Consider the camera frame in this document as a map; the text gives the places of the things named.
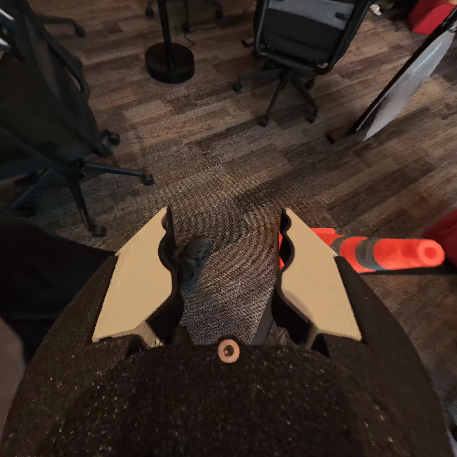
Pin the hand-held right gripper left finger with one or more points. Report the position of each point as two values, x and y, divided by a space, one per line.
139 282

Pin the white reflector board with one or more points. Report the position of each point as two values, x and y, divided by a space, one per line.
414 78

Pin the person's leg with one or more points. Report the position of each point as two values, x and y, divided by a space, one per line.
43 285

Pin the orange traffic cone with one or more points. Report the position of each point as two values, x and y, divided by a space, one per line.
400 253

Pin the orange tote bag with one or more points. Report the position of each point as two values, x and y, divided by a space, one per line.
432 14

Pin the grey back office chair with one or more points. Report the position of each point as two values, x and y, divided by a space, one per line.
307 32

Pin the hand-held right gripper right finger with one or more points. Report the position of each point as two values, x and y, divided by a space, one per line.
318 285

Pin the black mesh office chair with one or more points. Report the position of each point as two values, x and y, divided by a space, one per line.
43 107

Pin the black floor stand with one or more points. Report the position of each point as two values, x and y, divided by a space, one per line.
170 64

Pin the person's black shoe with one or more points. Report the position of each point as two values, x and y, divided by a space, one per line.
194 253

